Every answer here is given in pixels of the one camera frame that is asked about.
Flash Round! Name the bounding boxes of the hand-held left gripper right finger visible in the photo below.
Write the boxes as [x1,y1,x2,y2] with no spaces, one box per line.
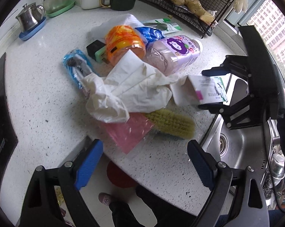
[187,139,270,227]

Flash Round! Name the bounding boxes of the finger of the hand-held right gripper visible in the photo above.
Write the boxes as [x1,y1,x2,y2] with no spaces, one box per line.
[201,55,250,86]
[198,95,261,130]

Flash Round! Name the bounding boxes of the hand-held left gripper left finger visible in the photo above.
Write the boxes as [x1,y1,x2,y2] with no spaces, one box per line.
[20,139,104,227]

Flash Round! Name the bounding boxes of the white printed carton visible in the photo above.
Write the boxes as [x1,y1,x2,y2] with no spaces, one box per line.
[170,75,229,106]

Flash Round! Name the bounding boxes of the red plastic bin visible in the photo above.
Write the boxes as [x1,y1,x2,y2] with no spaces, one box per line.
[106,162,138,189]

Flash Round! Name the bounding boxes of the purple label plastic bottle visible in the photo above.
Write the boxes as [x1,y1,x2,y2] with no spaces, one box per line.
[145,35,203,76]

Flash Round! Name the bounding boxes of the yellow bristle scrub brush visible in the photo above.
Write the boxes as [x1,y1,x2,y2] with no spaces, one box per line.
[145,109,197,139]

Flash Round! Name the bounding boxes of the pink plastic bag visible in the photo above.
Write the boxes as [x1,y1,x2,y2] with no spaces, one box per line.
[102,112,155,155]

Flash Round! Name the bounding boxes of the orange patterned canister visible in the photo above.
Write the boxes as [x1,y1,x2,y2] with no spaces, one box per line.
[105,25,146,67]

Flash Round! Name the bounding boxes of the blue plastic wrapper package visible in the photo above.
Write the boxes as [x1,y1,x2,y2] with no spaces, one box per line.
[63,49,100,97]

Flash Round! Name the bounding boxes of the steel sink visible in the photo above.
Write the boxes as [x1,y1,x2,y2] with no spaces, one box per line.
[199,76,275,178]

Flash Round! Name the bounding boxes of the window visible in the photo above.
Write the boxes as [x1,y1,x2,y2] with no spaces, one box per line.
[246,0,285,86]

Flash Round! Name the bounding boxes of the person's legs in jeans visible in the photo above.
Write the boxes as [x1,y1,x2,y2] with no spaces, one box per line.
[109,184,285,227]

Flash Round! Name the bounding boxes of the green and white packet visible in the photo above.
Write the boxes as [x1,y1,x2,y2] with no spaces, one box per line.
[142,18,182,34]

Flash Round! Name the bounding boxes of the blue and white packet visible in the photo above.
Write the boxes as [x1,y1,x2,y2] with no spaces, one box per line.
[135,26,165,43]

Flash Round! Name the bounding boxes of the steel pot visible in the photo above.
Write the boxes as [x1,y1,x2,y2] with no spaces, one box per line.
[270,152,285,194]

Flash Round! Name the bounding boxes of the black gas stove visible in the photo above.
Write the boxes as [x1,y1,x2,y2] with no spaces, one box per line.
[0,52,18,185]

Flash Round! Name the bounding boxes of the black and green box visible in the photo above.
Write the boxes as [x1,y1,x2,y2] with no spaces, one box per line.
[86,40,108,63]

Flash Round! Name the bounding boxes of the blue coaster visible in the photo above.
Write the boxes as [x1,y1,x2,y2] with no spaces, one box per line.
[19,16,47,41]

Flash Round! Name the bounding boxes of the steel teapot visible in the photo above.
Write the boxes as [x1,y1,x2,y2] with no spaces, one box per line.
[16,2,46,32]

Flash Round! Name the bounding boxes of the green tray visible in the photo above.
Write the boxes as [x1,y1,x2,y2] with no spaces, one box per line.
[46,0,76,18]

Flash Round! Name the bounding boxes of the black wire rack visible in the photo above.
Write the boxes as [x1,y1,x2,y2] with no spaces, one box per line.
[135,0,235,38]

